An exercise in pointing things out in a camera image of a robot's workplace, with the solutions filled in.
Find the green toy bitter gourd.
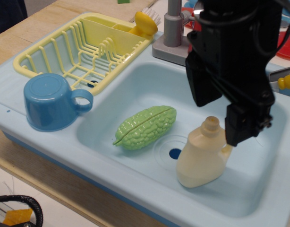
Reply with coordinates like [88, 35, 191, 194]
[113, 105, 177, 150]

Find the green block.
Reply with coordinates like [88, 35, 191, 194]
[117, 0, 130, 4]

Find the black braided cable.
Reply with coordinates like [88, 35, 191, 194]
[0, 195, 44, 227]

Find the yellow tape piece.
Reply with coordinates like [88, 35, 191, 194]
[2, 208, 33, 226]

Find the yellow plastic drying rack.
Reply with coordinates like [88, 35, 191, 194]
[13, 13, 154, 95]

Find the blue plastic cup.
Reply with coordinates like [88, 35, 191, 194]
[24, 73, 93, 132]

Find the yellow dish brush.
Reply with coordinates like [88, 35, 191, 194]
[128, 8, 161, 37]

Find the blue plastic dish at back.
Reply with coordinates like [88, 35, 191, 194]
[184, 0, 198, 8]

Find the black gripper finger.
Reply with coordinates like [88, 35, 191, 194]
[185, 53, 222, 107]
[225, 94, 275, 147]

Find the yellow handled utensil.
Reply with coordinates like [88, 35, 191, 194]
[277, 74, 290, 89]

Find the cream toy detergent bottle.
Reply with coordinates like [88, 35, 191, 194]
[176, 116, 233, 188]

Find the red plastic plate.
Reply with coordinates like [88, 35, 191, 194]
[276, 36, 290, 61]

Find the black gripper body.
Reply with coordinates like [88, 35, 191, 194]
[188, 0, 283, 103]

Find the light blue toy sink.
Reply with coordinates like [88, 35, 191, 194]
[0, 47, 290, 227]

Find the grey toy faucet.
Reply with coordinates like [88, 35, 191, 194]
[152, 0, 192, 66]

